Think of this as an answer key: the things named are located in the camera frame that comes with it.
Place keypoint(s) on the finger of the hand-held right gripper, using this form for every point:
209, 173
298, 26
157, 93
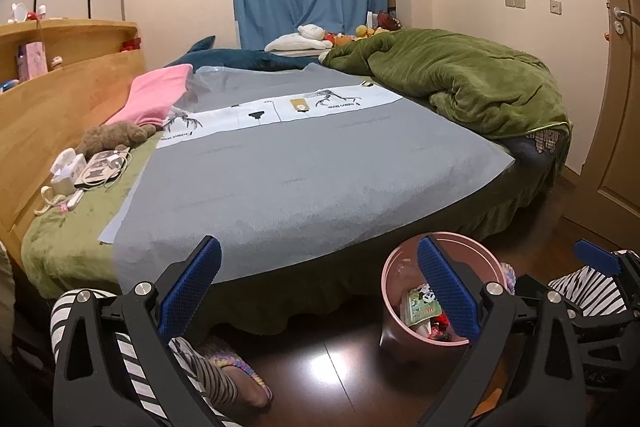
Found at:
530, 289
597, 255

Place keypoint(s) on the colourful knitted slipper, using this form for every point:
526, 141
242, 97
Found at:
245, 369
508, 279

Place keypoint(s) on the pink folded cloth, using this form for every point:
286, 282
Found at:
155, 94

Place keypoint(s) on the plaid patchwork cloth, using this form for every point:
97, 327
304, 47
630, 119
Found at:
546, 142

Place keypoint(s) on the green panda print packet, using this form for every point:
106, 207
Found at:
419, 307

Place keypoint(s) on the wooden headboard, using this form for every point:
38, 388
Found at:
55, 117

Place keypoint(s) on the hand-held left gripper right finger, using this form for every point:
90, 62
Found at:
447, 287

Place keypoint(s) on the red and white toy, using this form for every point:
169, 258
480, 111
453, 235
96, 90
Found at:
37, 14

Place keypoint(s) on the orange plush toy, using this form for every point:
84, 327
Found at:
344, 40

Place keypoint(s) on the small white box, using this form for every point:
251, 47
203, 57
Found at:
62, 186

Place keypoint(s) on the blue shark plush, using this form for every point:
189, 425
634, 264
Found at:
240, 58

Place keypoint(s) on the double wall switch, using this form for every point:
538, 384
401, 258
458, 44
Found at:
514, 2

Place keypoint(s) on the white charger box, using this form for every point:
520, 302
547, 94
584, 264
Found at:
67, 163

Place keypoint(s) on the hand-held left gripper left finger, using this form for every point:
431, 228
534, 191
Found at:
190, 289

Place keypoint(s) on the green blanket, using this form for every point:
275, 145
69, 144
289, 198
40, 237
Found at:
465, 77

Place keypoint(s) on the white plush toy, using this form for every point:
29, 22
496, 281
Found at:
311, 32

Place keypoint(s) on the white pen-shaped device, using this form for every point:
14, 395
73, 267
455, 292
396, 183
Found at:
74, 199

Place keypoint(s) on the wall outlet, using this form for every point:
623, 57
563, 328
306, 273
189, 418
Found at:
555, 6

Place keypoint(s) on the yellow plush toy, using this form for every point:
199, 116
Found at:
365, 32

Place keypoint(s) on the pink plastic bin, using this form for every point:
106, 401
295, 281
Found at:
400, 257

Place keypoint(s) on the wooden door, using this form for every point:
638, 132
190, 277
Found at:
617, 117

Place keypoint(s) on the person's right striped trouser leg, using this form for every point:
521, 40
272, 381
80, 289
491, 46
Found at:
590, 289

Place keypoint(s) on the red brown plush toy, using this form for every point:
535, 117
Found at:
389, 21

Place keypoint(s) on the red plastic bag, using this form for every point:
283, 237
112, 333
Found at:
440, 327

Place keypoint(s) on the grey printed bedspread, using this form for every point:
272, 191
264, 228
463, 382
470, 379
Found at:
280, 187

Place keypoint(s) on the small round figurine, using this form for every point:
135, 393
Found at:
56, 62

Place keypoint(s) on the patterned beige pouch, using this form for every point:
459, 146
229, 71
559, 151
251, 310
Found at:
97, 169

